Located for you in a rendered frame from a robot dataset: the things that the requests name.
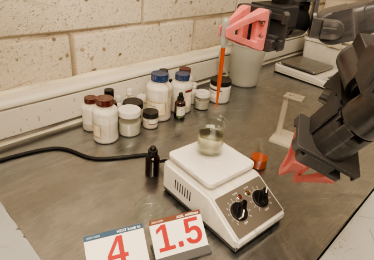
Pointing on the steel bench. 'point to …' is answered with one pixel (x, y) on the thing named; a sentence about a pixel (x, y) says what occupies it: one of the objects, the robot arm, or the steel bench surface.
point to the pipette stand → (283, 139)
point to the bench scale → (306, 70)
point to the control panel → (247, 226)
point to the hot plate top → (211, 164)
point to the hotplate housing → (211, 219)
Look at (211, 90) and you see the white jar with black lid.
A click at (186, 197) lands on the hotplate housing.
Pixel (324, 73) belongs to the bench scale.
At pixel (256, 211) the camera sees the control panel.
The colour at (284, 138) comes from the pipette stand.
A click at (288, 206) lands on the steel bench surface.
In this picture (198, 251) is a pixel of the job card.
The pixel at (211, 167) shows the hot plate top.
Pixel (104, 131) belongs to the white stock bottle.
